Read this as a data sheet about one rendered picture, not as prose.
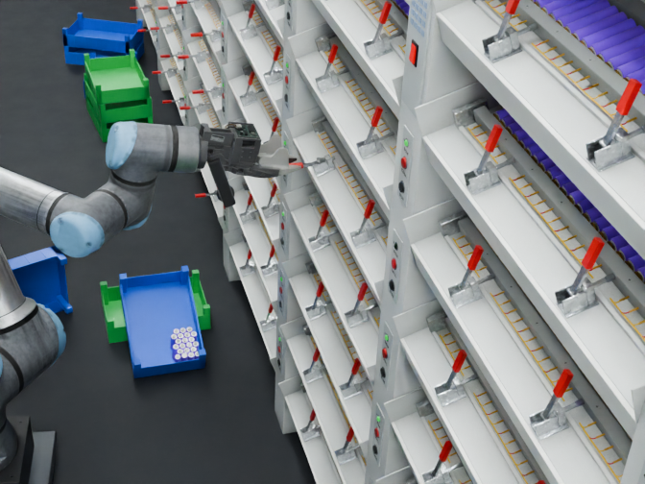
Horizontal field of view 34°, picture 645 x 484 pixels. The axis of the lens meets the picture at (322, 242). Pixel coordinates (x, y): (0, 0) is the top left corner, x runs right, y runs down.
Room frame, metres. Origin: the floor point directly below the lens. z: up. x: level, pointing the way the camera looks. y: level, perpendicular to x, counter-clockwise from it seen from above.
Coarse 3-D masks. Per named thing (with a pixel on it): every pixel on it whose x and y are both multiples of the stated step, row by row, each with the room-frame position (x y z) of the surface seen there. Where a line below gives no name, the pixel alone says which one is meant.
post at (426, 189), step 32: (448, 64) 1.35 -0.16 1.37; (416, 128) 1.36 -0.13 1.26; (416, 160) 1.35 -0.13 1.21; (416, 192) 1.34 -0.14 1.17; (448, 192) 1.36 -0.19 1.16; (384, 288) 1.42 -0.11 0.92; (416, 288) 1.35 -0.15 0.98; (384, 320) 1.41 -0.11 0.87; (416, 384) 1.35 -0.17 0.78; (384, 416) 1.37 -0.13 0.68; (384, 448) 1.35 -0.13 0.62
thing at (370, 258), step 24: (288, 120) 2.00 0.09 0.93; (312, 120) 2.02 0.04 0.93; (312, 144) 1.97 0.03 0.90; (312, 168) 1.88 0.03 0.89; (336, 192) 1.78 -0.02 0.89; (360, 192) 1.76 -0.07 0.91; (336, 216) 1.70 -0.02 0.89; (360, 216) 1.68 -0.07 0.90; (360, 264) 1.54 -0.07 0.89; (384, 264) 1.53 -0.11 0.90
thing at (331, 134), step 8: (328, 128) 1.97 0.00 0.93; (320, 136) 1.97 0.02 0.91; (328, 136) 1.96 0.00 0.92; (336, 136) 1.93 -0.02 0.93; (336, 144) 1.90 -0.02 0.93; (328, 152) 1.91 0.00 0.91; (344, 152) 1.87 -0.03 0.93; (344, 160) 1.87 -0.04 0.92; (352, 168) 1.81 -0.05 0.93; (344, 176) 1.81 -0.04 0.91; (360, 176) 1.78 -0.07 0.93; (360, 184) 1.76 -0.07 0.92; (368, 192) 1.72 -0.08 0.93; (376, 200) 1.69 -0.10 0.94; (376, 208) 1.66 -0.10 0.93; (384, 216) 1.63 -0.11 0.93; (384, 240) 1.58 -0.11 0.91
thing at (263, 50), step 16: (224, 0) 2.67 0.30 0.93; (240, 0) 2.68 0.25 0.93; (240, 16) 2.65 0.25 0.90; (256, 16) 2.63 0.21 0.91; (240, 32) 2.53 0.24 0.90; (256, 32) 2.54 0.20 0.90; (272, 32) 2.47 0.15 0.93; (256, 48) 2.45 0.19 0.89; (272, 48) 2.43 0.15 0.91; (256, 64) 2.37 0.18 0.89; (272, 64) 2.28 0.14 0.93; (272, 80) 2.26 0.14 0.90; (272, 96) 2.20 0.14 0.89
